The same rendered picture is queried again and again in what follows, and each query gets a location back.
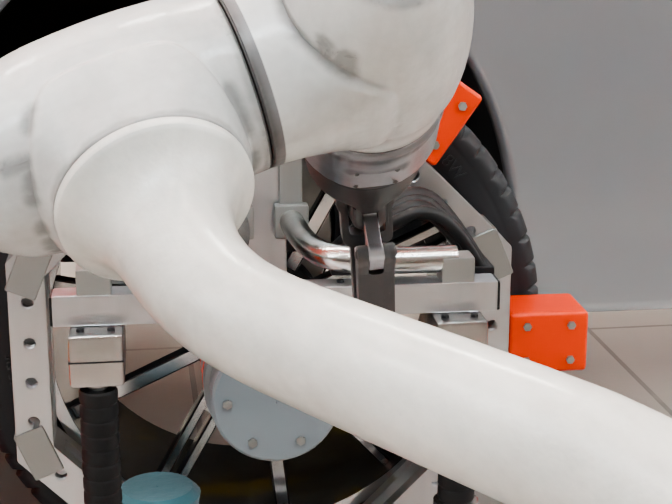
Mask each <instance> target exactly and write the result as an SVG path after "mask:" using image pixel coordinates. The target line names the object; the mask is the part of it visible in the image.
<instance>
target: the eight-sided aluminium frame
mask: <svg viewBox="0 0 672 504"><path fill-rule="evenodd" d="M412 186H417V187H423V188H427V189H429V190H431V191H433V192H435V193H436V194H438V195H439V196H440V197H441V198H442V199H443V200H444V201H445V202H446V203H447V204H448V205H449V206H450V207H451V209H452V210H453V211H454V212H455V214H456V215H457V216H458V218H459V219H460V220H461V222H462V223H463V224H464V226H465V227H466V229H467V230H468V232H469V233H470V235H471V236H472V238H473V239H474V241H475V242H476V244H477V246H478V247H479V249H480V250H481V252H482V253H483V254H484V256H485V257H486V258H487V259H488V260H489V262H490V263H491V264H492V265H493V266H494V275H495V276H496V277H497V278H498V280H499V281H500V309H499V310H496V311H480V312H481V313H482V315H483V316H484V317H485V319H486V320H487V322H488V345H489V346H491V347H494V348H496V349H499V350H502V351H505V352H508V347H509V317H510V286H511V274H512V273H513V269H512V267H511V255H512V247H511V245H510V244H509V243H508V242H507V241H506V240H505V239H504V238H503V237H502V235H501V234H500V233H499V232H498V231H497V229H496V228H495V227H494V226H493V225H492V223H491V222H490V221H489V220H488V219H487V218H486V217H485V216H484V215H481V214H479V213H478V212H477V211H476V210H475V209H474V208H473V207H472V206H471V205H470V204H469V203H468V202H467V201H466V200H465V199H464V198H463V197H462V196H461V195H460V194H459V193H458V192H457V191H456V190H455V189H454V188H453V187H452V186H451V185H450V184H449V183H448V182H447V181H446V180H445V179H444V178H443V177H442V176H441V175H440V174H439V173H438V172H437V171H436V170H435V169H434V168H433V167H432V166H431V165H430V164H429V163H427V162H426V161H425V163H424V164H423V165H422V166H421V167H420V168H419V170H418V172H417V175H416V176H415V178H414V180H413V181H412V183H411V184H410V185H409V186H408V187H412ZM65 255H66V254H65V253H58V254H53V255H48V256H43V257H27V256H19V255H12V254H9V255H8V257H7V260H6V263H5V270H6V286H5V291H7V303H8V319H9V335H10V352H11V368H12V384H13V400H14V417H15V435H14V441H15V442H16V449H17V461H18V463H19V464H21V465H22V466H23V467H24V468H25V469H27V470H28V471H29V472H30V473H32V475H33V477H34V479H35V480H36V481H37V480H40V481H41V482H43V483H44V484H45V485H46V486H47V487H49V488H50V489H51V490H52V491H54V492H55V493H56V494H57V495H58V496H60V497H61V498H62V499H63V500H65V501H66V502H67V503H68V504H85V503H84V488H83V477H84V475H83V471H82V463H83V460H82V446H80V445H79V444H78V443H77V442H76V441H74V440H73V439H72V438H71V437H70V436H68V435H67V434H66V433H65V432H64V431H62V430H61V429H60V428H59V427H58V426H57V413H56V394H55V375H54V356H53V338H52V327H51V326H50V314H49V294H50V282H49V272H50V271H51V270H52V269H53V268H54V267H55V266H56V265H57V264H58V263H59V262H60V261H61V260H62V258H63V257H64V256H65ZM438 484H439V483H438V473H436V472H434V471H431V470H429V469H427V468H425V467H423V466H420V465H418V464H416V463H414V462H412V461H409V460H407V461H406V462H405V463H404V464H403V465H402V466H401V467H400V468H399V469H398V470H396V471H395V472H394V473H393V474H392V475H391V476H390V477H389V478H388V479H387V480H386V481H385V482H384V483H383V484H382V485H381V486H380V487H379V488H378V489H377V490H376V491H375V492H374V493H373V494H372V495H371V496H370V497H369V498H368V499H367V500H366V501H365V502H364V503H363V504H433V497H434V495H435V494H437V490H438Z"/></svg>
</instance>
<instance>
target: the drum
mask: <svg viewBox="0 0 672 504"><path fill-rule="evenodd" d="M200 363H201V373H202V383H203V390H204V397H205V402H206V405H207V408H208V410H209V413H210V414H211V416H212V418H213V420H214V421H215V424H216V426H217V428H218V430H219V432H220V434H221V435H222V436H223V438H224V439H225V440H226V441H227V442H228V443H229V444H230V445H231V446H232V447H233V448H235V449H236V450H237V451H239V452H241V453H242V454H244V455H247V456H249V457H251V458H255V459H259V460H265V461H282V460H288V459H292V458H295V457H298V456H301V455H303V454H305V453H307V452H309V451H310V450H312V449H313V448H315V447H316V446H317V445H318V444H319V443H320V442H322V440H323V439H324V438H325V437H326V436H327V435H328V433H329V432H330V430H331V429H332V427H333V425H330V424H328V423H326V422H324V421H322V420H319V419H317V418H315V417H313V416H311V415H308V414H306V413H304V412H302V411H300V410H297V409H295V408H293V407H291V406H289V405H287V404H285V403H282V402H280V401H278V400H276V399H274V398H272V397H270V396H267V395H265V394H263V393H261V392H259V391H257V390H255V389H253V388H251V387H249V386H247V385H245V384H243V383H241V382H239V381H237V380H235V379H233V378H232V377H230V376H228V375H226V374H224V373H223V372H221V371H219V370H217V369H215V368H214V367H212V366H210V365H209V364H207V363H206V362H204V361H203V360H201V359H200Z"/></svg>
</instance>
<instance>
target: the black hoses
mask: <svg viewBox="0 0 672 504"><path fill-rule="evenodd" d="M422 219H423V220H429V221H430V222H431V223H432V224H433V225H434V226H435V227H436V228H437V229H438V230H439V231H440V232H441V233H442V234H443V235H444V236H445V238H446V239H447V240H448V241H449V243H450V244H451V245H456V246H457V249H458V251H463V250H468V251H470V253H471V254H472V255H473V256H474V258H475V274H482V273H491V274H494V266H493V265H492V264H491V263H490V262H489V260H488V259H487V258H486V257H485V256H484V254H483V253H482V252H481V250H480V249H479V247H478V246H477V244H476V242H475V241H474V239H473V238H472V236H471V235H470V233H469V232H468V230H467V229H466V227H465V226H464V224H463V223H462V222H461V220H460V219H459V218H458V216H457V215H456V214H455V212H454V211H453V210H452V209H451V207H450V206H449V205H448V204H447V203H446V202H445V201H444V200H443V199H442V198H441V197H440V196H439V195H438V194H436V193H435V192H433V191H431V190H429V189H427V188H423V187H417V186H412V187H408V188H407V189H406V190H405V191H403V192H402V193H401V194H400V195H398V196H397V197H396V198H395V203H394V204H393V206H392V221H393V232H394V231H396V230H397V229H399V228H401V227H403V226H405V225H407V224H409V223H410V222H413V221H416V220H422ZM286 242H287V252H297V251H296V250H295V249H294V248H293V246H292V245H291V244H290V243H289V241H288V240H287V239H286ZM332 243H335V244H340V245H345V244H344V243H343V240H342V236H341V234H340V235H339V236H338V237H337V238H336V239H335V240H334V241H333V242H332ZM329 271H330V273H331V275H332V276H340V275H351V273H344V272H337V271H332V270H329Z"/></svg>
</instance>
